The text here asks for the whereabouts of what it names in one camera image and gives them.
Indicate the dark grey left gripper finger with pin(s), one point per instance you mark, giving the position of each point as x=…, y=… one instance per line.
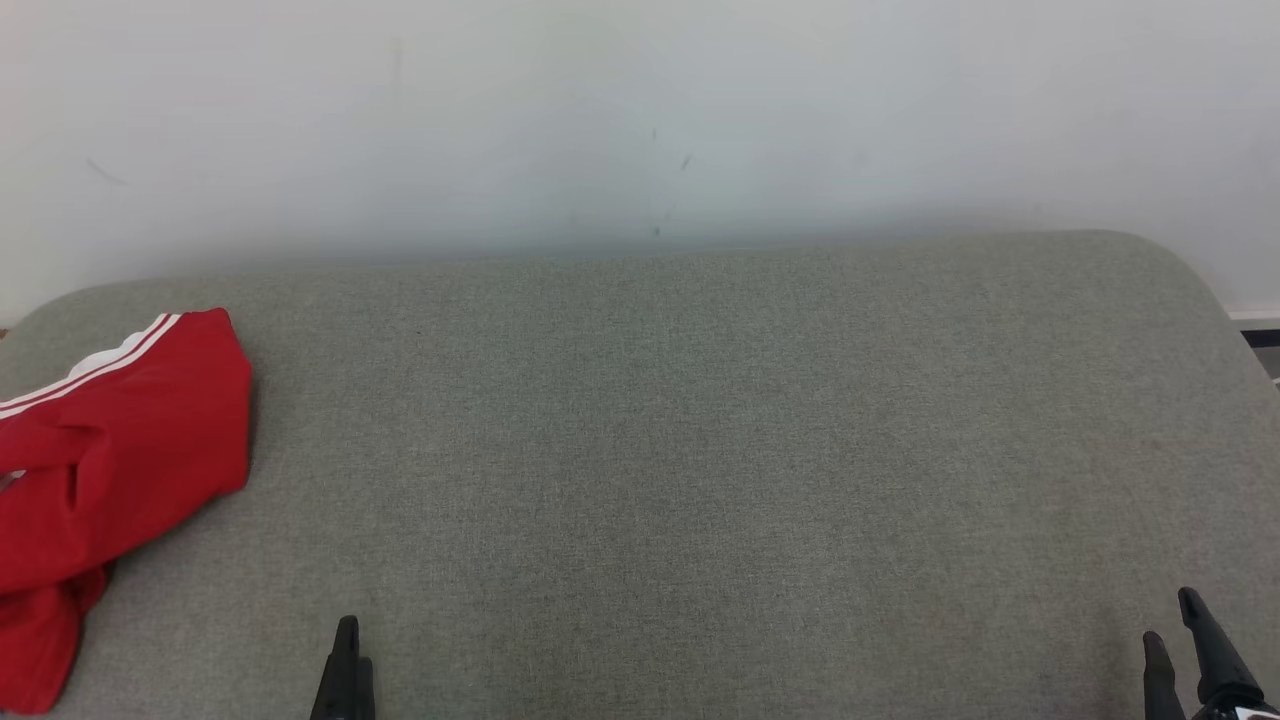
x=366, y=695
x=342, y=670

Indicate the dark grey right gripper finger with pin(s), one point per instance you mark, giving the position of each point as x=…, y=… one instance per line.
x=1160, y=685
x=1213, y=655

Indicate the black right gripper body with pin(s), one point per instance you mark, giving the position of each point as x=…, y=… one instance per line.
x=1245, y=711

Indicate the red basketball jersey number 23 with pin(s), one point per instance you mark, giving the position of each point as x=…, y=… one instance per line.
x=140, y=440

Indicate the grey fabric sofa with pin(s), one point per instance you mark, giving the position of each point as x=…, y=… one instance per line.
x=700, y=450

